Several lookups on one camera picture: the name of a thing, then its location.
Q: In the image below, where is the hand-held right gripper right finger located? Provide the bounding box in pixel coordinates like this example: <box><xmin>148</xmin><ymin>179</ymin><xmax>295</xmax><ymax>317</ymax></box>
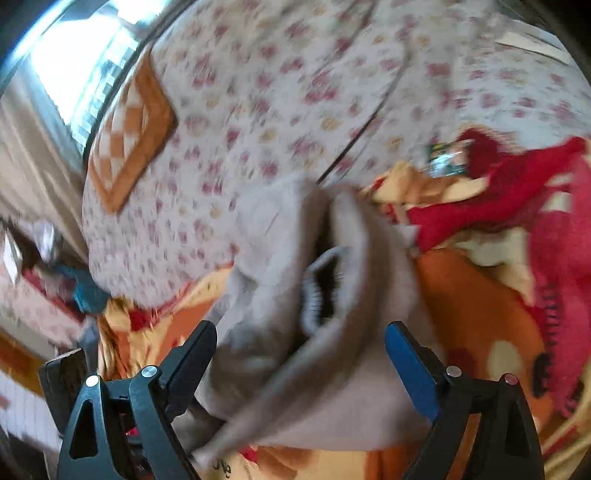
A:
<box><xmin>385</xmin><ymin>320</ymin><xmax>546</xmax><ymax>480</ymax></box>

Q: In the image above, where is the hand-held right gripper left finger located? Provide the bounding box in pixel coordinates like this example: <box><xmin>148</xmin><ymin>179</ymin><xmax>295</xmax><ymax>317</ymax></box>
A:
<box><xmin>56</xmin><ymin>320</ymin><xmax>218</xmax><ymax>480</ymax></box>

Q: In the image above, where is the grey garment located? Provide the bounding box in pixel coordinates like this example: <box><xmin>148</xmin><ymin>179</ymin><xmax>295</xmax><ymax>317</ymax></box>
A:
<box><xmin>178</xmin><ymin>173</ymin><xmax>444</xmax><ymax>469</ymax></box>

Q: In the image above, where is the orange yellow red printed blanket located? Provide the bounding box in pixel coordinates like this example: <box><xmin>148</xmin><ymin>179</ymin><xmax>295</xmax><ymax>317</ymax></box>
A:
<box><xmin>95</xmin><ymin>124</ymin><xmax>591</xmax><ymax>480</ymax></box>

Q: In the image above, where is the red patterned cloth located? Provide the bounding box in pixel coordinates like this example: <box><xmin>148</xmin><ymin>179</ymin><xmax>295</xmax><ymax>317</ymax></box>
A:
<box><xmin>18</xmin><ymin>265</ymin><xmax>88</xmax><ymax>333</ymax></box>

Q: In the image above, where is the teal cloth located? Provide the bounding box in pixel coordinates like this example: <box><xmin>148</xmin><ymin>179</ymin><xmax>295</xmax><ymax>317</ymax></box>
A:
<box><xmin>60</xmin><ymin>265</ymin><xmax>112</xmax><ymax>315</ymax></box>

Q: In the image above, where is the white crumpled cloth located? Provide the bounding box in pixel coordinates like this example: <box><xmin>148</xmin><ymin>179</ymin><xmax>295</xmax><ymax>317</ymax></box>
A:
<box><xmin>28</xmin><ymin>219</ymin><xmax>65</xmax><ymax>264</ymax></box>

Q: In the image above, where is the red knitted cloth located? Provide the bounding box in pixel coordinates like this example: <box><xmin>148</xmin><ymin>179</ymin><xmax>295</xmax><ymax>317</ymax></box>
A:
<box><xmin>406</xmin><ymin>129</ymin><xmax>591</xmax><ymax>416</ymax></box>

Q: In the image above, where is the small green packet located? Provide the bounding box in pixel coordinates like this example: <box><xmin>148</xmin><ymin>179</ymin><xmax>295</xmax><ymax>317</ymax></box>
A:
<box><xmin>427</xmin><ymin>141</ymin><xmax>472</xmax><ymax>178</ymax></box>

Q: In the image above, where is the beige curtain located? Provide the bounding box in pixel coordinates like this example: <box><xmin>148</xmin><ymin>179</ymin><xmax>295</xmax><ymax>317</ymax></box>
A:
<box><xmin>0</xmin><ymin>78</ymin><xmax>88</xmax><ymax>259</ymax></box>

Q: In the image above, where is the orange checkered cushion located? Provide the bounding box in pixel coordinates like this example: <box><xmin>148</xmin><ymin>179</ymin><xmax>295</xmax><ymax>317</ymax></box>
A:
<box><xmin>87</xmin><ymin>48</ymin><xmax>178</xmax><ymax>214</ymax></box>

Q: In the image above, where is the floral bed sheet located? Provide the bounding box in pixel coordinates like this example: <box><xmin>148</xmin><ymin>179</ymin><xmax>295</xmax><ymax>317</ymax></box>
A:
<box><xmin>82</xmin><ymin>0</ymin><xmax>591</xmax><ymax>310</ymax></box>

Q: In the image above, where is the window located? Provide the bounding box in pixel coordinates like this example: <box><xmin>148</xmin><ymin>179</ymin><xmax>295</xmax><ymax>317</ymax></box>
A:
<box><xmin>28</xmin><ymin>0</ymin><xmax>153</xmax><ymax>148</ymax></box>

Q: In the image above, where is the dark cable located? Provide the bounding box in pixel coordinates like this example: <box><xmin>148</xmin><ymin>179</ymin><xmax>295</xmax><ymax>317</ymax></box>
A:
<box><xmin>318</xmin><ymin>28</ymin><xmax>411</xmax><ymax>183</ymax></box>

